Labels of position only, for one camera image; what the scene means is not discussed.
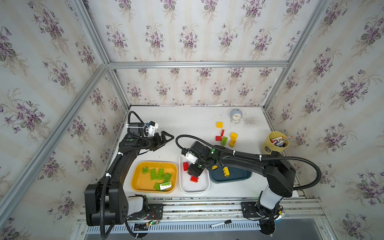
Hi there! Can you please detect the black marker pen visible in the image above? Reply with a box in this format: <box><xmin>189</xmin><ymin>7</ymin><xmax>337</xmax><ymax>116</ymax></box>
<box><xmin>210</xmin><ymin>220</ymin><xmax>232</xmax><ymax>229</ymax></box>

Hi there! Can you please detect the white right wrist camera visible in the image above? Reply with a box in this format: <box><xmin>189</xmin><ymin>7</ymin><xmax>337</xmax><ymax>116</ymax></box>
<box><xmin>181</xmin><ymin>149</ymin><xmax>198</xmax><ymax>164</ymax></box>

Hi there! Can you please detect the long green lego brick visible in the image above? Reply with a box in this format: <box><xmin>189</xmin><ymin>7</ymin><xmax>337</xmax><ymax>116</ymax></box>
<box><xmin>150</xmin><ymin>169</ymin><xmax>157</xmax><ymax>181</ymax></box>

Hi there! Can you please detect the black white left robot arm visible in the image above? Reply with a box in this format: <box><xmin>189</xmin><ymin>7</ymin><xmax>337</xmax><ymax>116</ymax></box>
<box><xmin>84</xmin><ymin>111</ymin><xmax>175</xmax><ymax>240</ymax></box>

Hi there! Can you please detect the small white alarm clock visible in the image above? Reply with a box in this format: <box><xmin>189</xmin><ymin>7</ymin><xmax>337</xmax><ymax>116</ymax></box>
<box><xmin>230</xmin><ymin>109</ymin><xmax>243</xmax><ymax>124</ymax></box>

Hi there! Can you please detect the white plastic tray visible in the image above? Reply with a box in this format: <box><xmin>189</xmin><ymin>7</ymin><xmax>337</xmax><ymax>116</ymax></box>
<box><xmin>179</xmin><ymin>155</ymin><xmax>211</xmax><ymax>194</ymax></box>

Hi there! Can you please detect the yellow pen cup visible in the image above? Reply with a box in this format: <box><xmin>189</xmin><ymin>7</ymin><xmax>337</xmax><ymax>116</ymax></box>
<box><xmin>261</xmin><ymin>131</ymin><xmax>293</xmax><ymax>154</ymax></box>

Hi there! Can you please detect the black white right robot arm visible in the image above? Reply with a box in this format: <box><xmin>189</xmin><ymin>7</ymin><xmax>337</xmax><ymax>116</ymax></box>
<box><xmin>175</xmin><ymin>135</ymin><xmax>322</xmax><ymax>221</ymax></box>

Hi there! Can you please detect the yellow plastic tray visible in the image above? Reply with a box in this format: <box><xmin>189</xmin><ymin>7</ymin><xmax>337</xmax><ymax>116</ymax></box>
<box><xmin>131</xmin><ymin>162</ymin><xmax>178</xmax><ymax>193</ymax></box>

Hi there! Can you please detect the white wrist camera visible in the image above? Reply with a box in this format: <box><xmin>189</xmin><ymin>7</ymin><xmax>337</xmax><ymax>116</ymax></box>
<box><xmin>144</xmin><ymin>121</ymin><xmax>159</xmax><ymax>137</ymax></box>
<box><xmin>181</xmin><ymin>149</ymin><xmax>198</xmax><ymax>164</ymax></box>

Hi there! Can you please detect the dark teal plastic tray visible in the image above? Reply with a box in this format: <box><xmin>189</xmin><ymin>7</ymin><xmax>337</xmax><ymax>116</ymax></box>
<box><xmin>209</xmin><ymin>167</ymin><xmax>252</xmax><ymax>184</ymax></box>

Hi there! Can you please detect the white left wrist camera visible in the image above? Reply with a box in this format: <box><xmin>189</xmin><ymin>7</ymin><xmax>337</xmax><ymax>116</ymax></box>
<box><xmin>144</xmin><ymin>121</ymin><xmax>159</xmax><ymax>137</ymax></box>

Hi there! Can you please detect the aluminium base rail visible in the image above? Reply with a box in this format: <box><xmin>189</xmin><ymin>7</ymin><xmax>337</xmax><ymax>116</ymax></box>
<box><xmin>111</xmin><ymin>198</ymin><xmax>336</xmax><ymax>240</ymax></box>

